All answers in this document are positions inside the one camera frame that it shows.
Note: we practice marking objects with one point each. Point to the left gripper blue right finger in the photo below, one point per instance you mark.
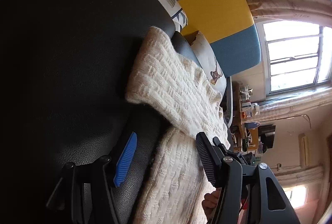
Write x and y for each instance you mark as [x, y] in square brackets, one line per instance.
[209, 159]

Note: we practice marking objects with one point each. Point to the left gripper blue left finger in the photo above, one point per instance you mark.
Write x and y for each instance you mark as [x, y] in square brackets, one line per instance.
[125, 160]

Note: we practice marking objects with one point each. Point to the cream knitted sweater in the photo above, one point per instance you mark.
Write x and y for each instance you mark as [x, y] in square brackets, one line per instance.
[179, 90]

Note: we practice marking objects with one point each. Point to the person's right hand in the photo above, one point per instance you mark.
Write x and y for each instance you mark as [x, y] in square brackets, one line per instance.
[210, 201]

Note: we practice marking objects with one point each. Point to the wooden cluttered desk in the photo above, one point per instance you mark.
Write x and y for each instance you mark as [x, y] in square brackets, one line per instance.
[245, 139]

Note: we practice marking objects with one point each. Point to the black monitor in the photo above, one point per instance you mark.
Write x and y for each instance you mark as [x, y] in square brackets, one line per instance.
[267, 135]

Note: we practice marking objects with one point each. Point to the white deer print cushion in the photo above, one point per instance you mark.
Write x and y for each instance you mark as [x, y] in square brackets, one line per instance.
[209, 63]

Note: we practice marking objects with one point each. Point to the black leather table surface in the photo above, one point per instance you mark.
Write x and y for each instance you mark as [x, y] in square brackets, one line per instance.
[65, 120]

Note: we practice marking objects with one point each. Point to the grey yellow blue sofa chair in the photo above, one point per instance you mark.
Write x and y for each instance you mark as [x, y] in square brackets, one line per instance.
[229, 28]

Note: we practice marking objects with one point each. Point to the wall air conditioner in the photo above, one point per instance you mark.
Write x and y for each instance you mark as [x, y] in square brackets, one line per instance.
[304, 151]

